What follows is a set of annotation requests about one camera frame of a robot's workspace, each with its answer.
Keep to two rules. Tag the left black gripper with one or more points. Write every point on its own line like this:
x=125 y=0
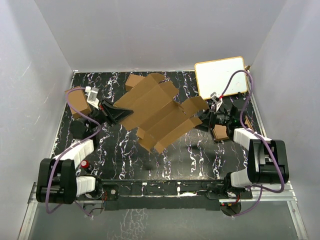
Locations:
x=113 y=115

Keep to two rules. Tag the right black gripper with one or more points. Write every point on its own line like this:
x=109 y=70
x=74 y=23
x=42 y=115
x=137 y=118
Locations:
x=209 y=118

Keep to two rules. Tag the small cardboard box left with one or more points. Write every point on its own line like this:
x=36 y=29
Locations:
x=78 y=100

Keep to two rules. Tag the black base bar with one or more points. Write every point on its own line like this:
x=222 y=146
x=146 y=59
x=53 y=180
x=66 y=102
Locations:
x=162 y=194

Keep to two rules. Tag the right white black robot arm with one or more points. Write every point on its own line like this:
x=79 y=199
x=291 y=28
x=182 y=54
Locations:
x=267 y=162

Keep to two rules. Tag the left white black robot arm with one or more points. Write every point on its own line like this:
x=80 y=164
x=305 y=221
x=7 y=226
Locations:
x=57 y=180

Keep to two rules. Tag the red emergency stop button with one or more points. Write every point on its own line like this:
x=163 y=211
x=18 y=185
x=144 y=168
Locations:
x=84 y=163

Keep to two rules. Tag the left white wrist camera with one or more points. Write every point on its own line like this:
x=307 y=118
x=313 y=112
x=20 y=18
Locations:
x=92 y=95

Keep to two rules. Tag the folded cardboard box back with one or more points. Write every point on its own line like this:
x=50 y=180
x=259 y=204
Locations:
x=132 y=81

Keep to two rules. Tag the yellow framed whiteboard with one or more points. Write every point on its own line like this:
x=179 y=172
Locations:
x=213 y=77

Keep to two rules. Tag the flat cardboard stack right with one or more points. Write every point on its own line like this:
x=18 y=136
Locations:
x=220 y=132

